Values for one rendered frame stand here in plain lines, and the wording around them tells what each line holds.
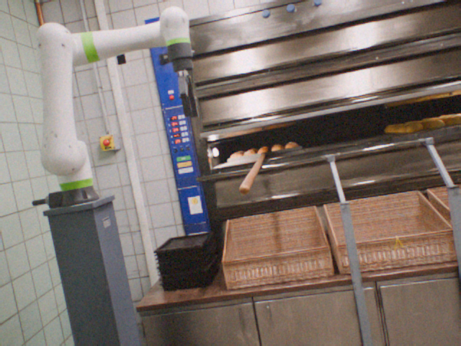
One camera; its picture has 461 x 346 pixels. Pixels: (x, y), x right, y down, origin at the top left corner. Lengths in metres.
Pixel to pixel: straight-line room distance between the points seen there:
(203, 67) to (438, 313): 1.83
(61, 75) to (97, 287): 0.79
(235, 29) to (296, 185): 1.02
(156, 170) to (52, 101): 1.24
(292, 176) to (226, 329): 0.97
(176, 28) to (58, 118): 0.53
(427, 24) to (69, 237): 2.19
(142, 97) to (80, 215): 1.21
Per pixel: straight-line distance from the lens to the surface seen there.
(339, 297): 2.17
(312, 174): 2.57
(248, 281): 2.19
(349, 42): 2.61
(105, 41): 1.73
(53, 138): 1.54
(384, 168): 2.62
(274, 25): 2.63
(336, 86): 2.58
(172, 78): 2.61
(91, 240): 1.67
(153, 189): 2.68
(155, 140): 2.65
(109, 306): 1.72
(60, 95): 1.56
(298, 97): 2.54
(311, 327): 2.22
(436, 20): 2.76
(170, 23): 1.61
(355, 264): 2.07
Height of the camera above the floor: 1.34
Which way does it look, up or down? 4 degrees down
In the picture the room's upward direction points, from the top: 10 degrees counter-clockwise
